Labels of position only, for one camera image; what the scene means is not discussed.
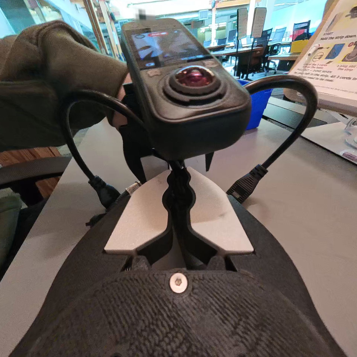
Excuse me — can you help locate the whiteboard on stand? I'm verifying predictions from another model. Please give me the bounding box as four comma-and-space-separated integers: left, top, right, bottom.
237, 8, 249, 40
251, 7, 267, 38

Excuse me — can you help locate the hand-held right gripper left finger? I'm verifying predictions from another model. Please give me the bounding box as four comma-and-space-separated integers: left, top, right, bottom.
103, 168, 174, 264

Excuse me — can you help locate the person's left forearm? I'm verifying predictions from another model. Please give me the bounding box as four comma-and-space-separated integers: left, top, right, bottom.
0, 20, 129, 153

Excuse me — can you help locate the person's left hand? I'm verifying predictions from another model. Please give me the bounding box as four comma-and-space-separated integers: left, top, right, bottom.
107, 75, 133, 129

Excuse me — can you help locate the yellow bin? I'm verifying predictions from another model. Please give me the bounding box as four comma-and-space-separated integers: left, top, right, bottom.
290, 39, 309, 54

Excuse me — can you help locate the blue plastic bin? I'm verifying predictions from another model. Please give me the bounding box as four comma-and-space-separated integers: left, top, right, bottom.
237, 79, 273, 131

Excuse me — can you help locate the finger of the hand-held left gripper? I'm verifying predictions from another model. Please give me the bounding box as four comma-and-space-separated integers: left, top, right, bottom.
186, 156, 207, 176
142, 157, 171, 184

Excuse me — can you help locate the black chair armrest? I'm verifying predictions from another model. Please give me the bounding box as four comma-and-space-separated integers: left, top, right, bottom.
0, 156, 72, 188

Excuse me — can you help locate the printed instruction board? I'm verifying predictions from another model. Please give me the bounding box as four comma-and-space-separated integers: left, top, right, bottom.
289, 0, 357, 101

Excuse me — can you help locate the short black power cord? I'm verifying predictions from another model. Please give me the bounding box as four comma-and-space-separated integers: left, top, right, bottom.
61, 90, 196, 212
226, 75, 318, 205

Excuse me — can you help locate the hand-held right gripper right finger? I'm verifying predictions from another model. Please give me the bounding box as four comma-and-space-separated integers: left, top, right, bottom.
186, 166, 255, 264

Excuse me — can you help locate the black and red office chair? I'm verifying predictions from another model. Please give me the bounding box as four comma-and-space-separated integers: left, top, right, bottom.
293, 21, 311, 41

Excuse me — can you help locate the dark office desk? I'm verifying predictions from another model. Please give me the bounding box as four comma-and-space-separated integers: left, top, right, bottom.
208, 45, 292, 79

